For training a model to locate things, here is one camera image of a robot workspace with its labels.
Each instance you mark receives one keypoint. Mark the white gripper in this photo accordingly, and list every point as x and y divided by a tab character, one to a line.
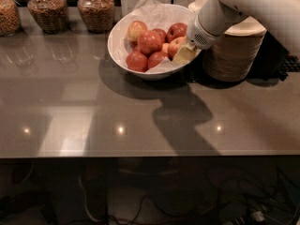
199	34

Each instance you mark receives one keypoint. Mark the large red-yellow apple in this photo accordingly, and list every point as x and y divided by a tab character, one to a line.
175	45

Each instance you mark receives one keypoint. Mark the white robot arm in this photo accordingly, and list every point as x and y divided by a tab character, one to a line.
281	18

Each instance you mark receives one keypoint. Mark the dark red apple back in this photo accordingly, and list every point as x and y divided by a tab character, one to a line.
176	30

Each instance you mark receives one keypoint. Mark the red apple front centre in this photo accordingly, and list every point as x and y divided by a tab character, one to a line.
156	58

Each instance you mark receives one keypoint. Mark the small dark apple back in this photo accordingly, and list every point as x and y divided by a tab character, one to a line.
161	33

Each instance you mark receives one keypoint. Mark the white ceramic bowl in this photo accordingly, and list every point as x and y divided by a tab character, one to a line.
118	44

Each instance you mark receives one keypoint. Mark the white paper bowl liner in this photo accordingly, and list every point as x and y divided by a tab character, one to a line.
153	13

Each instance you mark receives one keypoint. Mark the red apple front left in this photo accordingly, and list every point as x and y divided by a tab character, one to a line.
137	61

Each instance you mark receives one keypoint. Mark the yellow-red apple back left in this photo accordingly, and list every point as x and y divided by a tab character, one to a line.
134	30

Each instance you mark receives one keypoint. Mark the right glass jar of granola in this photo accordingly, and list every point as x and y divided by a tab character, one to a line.
97	15

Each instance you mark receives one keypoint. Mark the glass jar of granola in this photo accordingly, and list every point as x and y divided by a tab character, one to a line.
50	15
97	15

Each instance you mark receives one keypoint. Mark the middle glass jar of granola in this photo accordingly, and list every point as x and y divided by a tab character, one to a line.
50	15

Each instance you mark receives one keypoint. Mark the left glass jar of cereal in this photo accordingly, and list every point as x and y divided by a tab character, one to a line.
10	20

